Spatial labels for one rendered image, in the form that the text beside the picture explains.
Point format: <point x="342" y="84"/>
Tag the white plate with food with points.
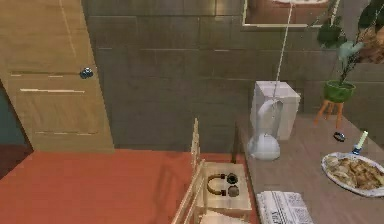
<point x="355" y="173"/>

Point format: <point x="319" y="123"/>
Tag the brown black headphones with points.
<point x="222" y="184"/>

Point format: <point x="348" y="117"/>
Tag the white desk lamp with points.
<point x="265" y="146"/>

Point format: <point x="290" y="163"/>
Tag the light wooden chair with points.
<point x="220" y="190"/>

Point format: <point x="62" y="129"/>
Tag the white tissue box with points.
<point x="286" y="106"/>

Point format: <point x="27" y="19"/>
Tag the grey wooden table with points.
<point x="310" y="166"/>

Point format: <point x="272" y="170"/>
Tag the folded newspaper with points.
<point x="283" y="208"/>

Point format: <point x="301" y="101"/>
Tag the green potted house plant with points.
<point x="338" y="90"/>

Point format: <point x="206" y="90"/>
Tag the small black round object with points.
<point x="339" y="136"/>

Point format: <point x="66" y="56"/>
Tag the light wooden room door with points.
<point x="50" y="66"/>

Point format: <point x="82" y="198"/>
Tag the framed wall picture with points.
<point x="283" y="13"/>

